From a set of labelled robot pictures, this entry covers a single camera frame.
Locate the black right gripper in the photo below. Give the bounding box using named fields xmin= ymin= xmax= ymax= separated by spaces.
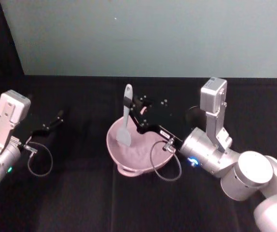
xmin=124 ymin=94 xmax=183 ymax=151

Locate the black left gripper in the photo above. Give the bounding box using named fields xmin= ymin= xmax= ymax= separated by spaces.
xmin=17 ymin=93 xmax=65 ymax=158

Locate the grey spoon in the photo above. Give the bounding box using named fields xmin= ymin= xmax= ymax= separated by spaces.
xmin=116 ymin=83 xmax=134 ymax=147

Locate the pink bowl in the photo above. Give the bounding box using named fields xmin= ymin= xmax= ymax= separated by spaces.
xmin=106 ymin=118 xmax=177 ymax=177

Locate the black table cloth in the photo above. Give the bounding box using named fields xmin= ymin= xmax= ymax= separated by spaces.
xmin=0 ymin=74 xmax=277 ymax=232

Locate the thin dark left gripper cable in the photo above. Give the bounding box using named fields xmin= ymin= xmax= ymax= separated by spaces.
xmin=20 ymin=141 xmax=54 ymax=177

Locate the thin dark gripper cable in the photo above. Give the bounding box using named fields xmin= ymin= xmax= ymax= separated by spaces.
xmin=20 ymin=141 xmax=54 ymax=177
xmin=150 ymin=138 xmax=183 ymax=182

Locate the thin dark right gripper cable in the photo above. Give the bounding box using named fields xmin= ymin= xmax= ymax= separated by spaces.
xmin=150 ymin=138 xmax=183 ymax=182

